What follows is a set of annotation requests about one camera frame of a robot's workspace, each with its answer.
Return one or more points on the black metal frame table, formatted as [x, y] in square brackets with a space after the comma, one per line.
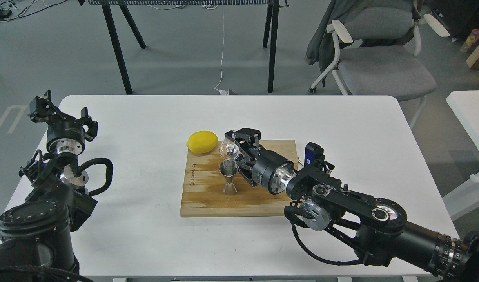
[190, 36]

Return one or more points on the grey office chair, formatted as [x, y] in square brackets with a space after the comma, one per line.
[376, 54]

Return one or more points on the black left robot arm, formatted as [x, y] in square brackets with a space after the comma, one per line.
[36, 235]

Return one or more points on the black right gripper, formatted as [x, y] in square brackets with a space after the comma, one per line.
[257, 165]

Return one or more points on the yellow lemon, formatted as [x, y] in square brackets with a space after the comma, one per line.
[202, 142]

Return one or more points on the white side table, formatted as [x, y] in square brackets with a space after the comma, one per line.
[465, 198]

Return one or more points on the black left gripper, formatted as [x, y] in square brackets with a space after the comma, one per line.
[62, 135]

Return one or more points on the dark jacket on chair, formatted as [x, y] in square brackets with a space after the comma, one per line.
[321, 49]

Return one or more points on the small clear glass cup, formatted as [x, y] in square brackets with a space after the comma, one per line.
[229, 150]

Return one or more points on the wooden cutting board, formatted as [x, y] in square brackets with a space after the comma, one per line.
[203, 194]

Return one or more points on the steel jigger measuring cup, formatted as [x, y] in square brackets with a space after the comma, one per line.
[228, 168]

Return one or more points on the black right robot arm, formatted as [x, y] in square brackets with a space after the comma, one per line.
[376, 228]

